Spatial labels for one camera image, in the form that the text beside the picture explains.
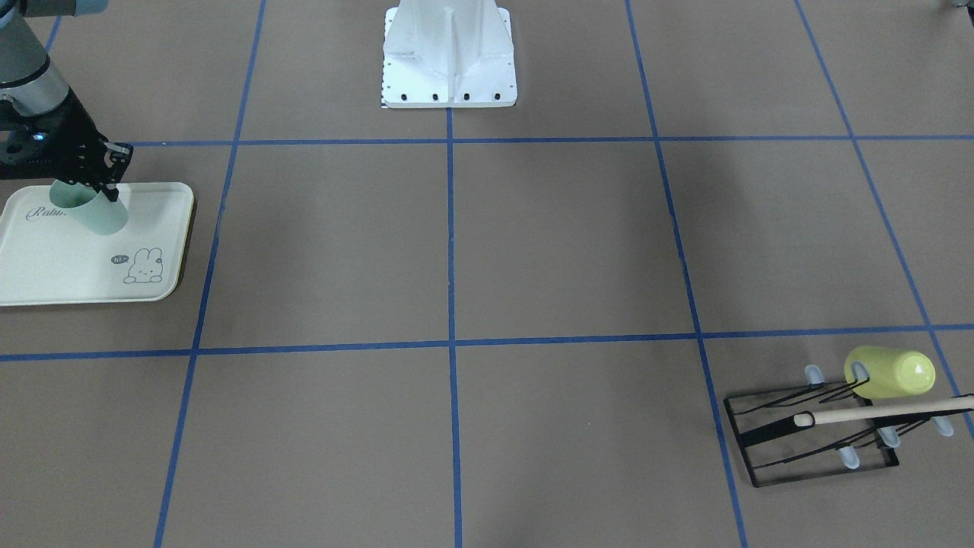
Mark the pale green cup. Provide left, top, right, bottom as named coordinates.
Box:
left=49, top=180, right=129, bottom=236

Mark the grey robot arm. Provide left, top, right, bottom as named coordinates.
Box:
left=1, top=1, right=135, bottom=202

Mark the white rabbit serving tray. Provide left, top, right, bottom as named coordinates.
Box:
left=1, top=183, right=195, bottom=307

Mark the yellow cup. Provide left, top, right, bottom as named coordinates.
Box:
left=843, top=346, right=938, bottom=401

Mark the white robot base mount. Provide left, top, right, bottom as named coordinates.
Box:
left=380, top=1, right=518, bottom=109

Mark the black wire cup rack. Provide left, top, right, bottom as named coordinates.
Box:
left=723, top=364, right=972, bottom=488

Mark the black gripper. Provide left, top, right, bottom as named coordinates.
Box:
left=1, top=90, right=135, bottom=202

